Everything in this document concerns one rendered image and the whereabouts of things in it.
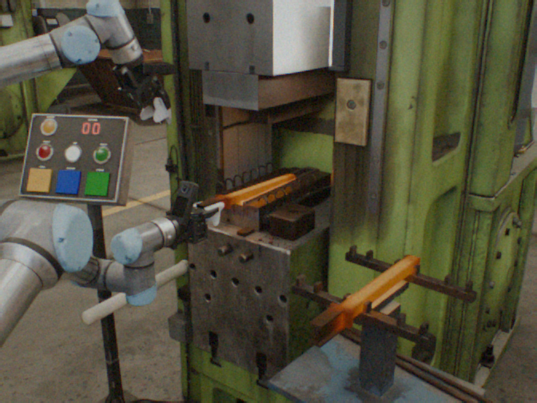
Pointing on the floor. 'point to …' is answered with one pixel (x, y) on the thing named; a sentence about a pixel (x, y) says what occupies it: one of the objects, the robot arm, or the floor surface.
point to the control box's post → (105, 298)
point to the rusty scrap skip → (105, 89)
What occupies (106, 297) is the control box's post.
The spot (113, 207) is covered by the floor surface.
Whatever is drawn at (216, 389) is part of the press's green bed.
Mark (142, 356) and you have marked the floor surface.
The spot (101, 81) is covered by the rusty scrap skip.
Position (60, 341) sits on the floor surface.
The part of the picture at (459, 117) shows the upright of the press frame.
